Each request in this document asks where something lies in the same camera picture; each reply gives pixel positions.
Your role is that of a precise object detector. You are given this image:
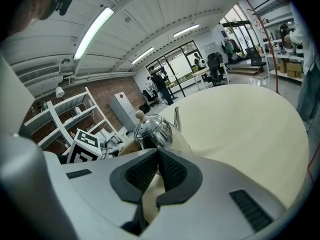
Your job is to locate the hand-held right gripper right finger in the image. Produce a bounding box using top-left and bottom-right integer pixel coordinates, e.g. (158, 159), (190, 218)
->
(146, 148), (288, 237)

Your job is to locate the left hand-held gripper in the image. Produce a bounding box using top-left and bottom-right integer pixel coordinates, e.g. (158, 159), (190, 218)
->
(66, 128), (120, 164)

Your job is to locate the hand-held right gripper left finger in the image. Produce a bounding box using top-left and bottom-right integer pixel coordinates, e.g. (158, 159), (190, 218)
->
(43, 148), (161, 230)

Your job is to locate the steel electric kettle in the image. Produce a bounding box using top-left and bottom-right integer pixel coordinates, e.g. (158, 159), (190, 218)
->
(119, 105), (181, 157)

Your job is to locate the white shelf rack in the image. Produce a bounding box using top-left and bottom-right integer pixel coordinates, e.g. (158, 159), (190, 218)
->
(23, 86), (118, 150)

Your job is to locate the silver refrigerator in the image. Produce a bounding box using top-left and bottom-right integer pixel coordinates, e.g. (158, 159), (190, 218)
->
(108, 92), (142, 132)

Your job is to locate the black office chair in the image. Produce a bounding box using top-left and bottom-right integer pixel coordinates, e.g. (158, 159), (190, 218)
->
(141, 89), (155, 107)
(244, 47), (267, 77)
(206, 51), (228, 87)

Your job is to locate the ceiling air conditioner vent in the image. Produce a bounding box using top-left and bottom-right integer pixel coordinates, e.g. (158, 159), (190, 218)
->
(17, 63), (62, 85)

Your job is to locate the long ceiling tube light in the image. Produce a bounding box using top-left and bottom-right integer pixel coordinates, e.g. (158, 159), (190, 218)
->
(72, 6), (115, 61)
(131, 46), (155, 65)
(173, 23), (200, 38)

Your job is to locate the black pole stand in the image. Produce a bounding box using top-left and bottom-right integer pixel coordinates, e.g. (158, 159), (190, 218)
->
(159, 56), (187, 99)

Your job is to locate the light wooden desk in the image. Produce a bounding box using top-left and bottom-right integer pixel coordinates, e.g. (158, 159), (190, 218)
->
(192, 66), (231, 91)

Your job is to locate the wooden step platform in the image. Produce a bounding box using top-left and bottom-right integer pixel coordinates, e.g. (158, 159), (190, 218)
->
(228, 63), (270, 79)

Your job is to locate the white display shelving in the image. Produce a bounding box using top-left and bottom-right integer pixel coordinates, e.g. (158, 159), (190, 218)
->
(257, 8), (306, 83)

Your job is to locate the cardboard box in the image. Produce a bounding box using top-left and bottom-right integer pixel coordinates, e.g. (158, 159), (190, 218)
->
(286, 62), (304, 79)
(277, 58), (288, 74)

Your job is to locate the wooden coat stand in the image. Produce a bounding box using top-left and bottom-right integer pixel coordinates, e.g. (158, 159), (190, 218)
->
(246, 0), (282, 96)

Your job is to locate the rack of hanging clothes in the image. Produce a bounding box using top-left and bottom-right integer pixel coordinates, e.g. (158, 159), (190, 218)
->
(221, 38), (242, 55)

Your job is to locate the black head camera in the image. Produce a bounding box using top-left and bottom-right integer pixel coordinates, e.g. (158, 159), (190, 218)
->
(53, 0), (76, 17)

